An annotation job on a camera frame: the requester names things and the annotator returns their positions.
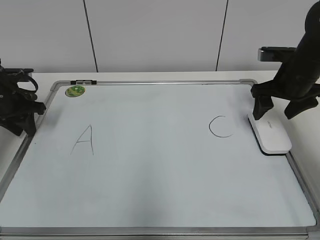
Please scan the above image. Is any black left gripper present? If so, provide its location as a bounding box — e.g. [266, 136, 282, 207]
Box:
[0, 66, 47, 136]

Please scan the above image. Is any green round magnet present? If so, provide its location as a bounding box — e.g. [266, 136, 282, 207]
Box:
[65, 85, 86, 98]

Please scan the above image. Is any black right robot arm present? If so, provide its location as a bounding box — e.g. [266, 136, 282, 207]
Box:
[250, 2, 320, 121]

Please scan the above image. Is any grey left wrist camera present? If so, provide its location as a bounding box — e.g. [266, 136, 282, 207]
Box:
[4, 68, 34, 76]

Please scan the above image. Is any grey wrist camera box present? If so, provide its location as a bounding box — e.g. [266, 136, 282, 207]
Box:
[257, 46, 296, 63]

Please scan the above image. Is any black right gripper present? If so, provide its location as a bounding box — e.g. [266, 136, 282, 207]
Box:
[251, 48, 320, 121]

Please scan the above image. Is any black marker pen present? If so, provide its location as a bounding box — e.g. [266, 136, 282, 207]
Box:
[70, 79, 97, 85]

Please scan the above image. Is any white whiteboard eraser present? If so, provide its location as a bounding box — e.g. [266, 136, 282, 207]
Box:
[247, 110, 292, 156]

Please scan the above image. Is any aluminium framed whiteboard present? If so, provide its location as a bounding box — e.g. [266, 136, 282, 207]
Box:
[0, 79, 320, 240]

